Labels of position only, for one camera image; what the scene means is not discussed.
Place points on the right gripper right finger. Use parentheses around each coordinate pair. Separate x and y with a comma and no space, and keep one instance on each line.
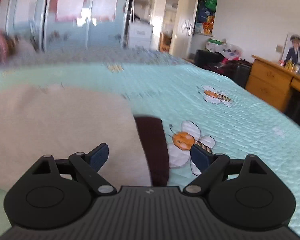
(211,167)

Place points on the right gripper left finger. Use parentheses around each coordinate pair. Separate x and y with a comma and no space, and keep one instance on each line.
(87,166)

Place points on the grey and maroon sweatshirt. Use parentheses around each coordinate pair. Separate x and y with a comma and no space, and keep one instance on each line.
(61,121)

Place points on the teal bee-pattern bedspread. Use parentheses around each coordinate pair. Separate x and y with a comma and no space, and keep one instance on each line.
(176,92)

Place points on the wooden dresser desk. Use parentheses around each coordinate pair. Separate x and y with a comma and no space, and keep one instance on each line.
(272,83)

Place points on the portrait photo of pilot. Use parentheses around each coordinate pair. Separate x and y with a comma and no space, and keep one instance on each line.
(291,52)

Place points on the white drawer cabinet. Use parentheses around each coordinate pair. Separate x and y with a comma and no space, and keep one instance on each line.
(140,35)

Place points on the blue sliding-door wardrobe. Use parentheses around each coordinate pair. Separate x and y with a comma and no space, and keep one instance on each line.
(56,24)

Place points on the white room door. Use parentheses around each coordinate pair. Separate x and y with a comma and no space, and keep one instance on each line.
(183,28)

